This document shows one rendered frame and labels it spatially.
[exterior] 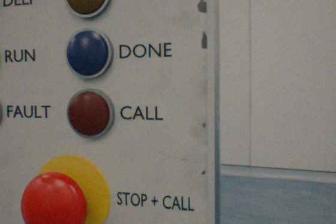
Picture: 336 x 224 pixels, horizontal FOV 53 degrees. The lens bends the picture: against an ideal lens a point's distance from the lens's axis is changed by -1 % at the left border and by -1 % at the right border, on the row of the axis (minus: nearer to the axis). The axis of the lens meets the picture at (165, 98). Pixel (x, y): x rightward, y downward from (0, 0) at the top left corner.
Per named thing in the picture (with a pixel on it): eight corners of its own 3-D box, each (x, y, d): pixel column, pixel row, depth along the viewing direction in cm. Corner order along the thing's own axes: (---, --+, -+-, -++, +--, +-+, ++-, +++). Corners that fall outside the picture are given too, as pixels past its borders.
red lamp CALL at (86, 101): (108, 138, 20) (107, 90, 20) (65, 137, 20) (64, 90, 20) (113, 136, 21) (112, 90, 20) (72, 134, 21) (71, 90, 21)
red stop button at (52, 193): (78, 252, 18) (76, 179, 18) (15, 244, 19) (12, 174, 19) (112, 219, 22) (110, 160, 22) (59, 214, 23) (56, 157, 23)
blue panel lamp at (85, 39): (106, 75, 20) (105, 27, 19) (63, 76, 20) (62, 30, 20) (112, 75, 20) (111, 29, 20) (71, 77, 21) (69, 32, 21)
